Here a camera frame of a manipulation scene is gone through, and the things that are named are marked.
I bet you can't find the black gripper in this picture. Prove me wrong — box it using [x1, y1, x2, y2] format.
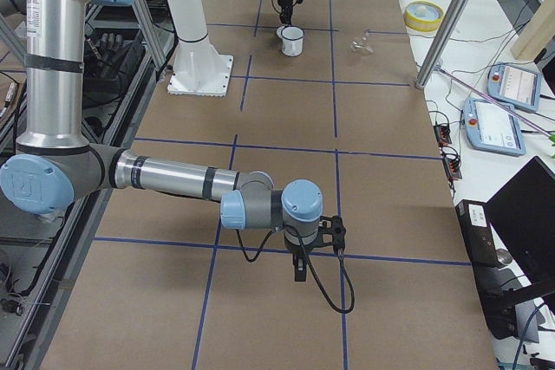
[284, 229, 313, 282]
[277, 0, 293, 25]

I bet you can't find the white enamel cup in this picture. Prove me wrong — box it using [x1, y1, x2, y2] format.
[277, 26, 304, 57]

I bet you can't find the yellow tape roll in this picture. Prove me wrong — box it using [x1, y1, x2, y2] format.
[403, 1, 445, 32]

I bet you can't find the brown paper table cover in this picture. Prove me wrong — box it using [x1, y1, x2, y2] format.
[42, 0, 496, 369]

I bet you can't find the near orange black adapter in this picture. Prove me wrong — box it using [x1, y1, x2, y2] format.
[442, 154, 462, 181]

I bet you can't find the orange black adapter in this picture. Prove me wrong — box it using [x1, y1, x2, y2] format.
[434, 124, 452, 147]
[442, 154, 462, 181]

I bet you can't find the far orange black adapter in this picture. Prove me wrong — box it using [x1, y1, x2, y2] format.
[434, 124, 452, 147]

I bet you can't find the black box device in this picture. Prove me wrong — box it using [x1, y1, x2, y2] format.
[455, 199, 541, 343]

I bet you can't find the black laptop computer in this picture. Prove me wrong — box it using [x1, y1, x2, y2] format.
[486, 156, 554, 282]

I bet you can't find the near teach pendant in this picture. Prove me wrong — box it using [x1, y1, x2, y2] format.
[462, 98, 526, 156]

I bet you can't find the teach pendant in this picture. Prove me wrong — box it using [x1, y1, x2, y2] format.
[462, 98, 526, 156]
[486, 62, 542, 113]

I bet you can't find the far teach pendant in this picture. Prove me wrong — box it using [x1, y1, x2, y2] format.
[486, 62, 542, 113]

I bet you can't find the wooden board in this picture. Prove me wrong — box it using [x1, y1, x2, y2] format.
[511, 0, 554, 61]

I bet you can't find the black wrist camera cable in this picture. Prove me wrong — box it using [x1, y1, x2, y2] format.
[236, 222, 356, 315]

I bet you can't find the white pedestal column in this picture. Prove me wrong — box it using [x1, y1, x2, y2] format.
[167, 0, 233, 97]

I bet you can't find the aluminium frame post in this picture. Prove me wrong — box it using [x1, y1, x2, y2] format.
[415, 0, 469, 89]

